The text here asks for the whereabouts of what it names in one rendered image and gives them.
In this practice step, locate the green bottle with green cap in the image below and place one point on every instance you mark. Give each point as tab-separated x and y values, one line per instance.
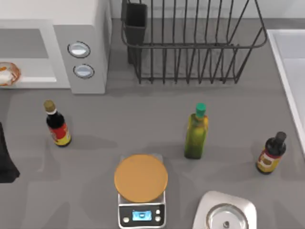
196	136

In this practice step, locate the kitchen scale with orange plate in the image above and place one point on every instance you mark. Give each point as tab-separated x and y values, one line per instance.
141	183

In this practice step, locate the silver microwave knob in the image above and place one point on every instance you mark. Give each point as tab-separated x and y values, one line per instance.
78	49
83	71

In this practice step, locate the black cutlery holder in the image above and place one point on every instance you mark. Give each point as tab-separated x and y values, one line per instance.
135	26

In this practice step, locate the dark bottle with gold cap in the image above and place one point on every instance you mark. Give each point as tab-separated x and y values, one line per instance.
58	128

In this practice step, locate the pale microwave oven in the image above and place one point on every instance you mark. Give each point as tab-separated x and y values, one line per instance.
78	35

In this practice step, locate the dark bottle with black cap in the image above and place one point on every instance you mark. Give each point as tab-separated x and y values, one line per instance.
270	155

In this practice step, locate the white sink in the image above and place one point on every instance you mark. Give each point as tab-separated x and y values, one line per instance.
289	78

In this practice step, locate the orange glass dish with food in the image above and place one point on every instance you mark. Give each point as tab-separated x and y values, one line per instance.
8	73

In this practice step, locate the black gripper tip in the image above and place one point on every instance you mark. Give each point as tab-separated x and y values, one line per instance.
5	162

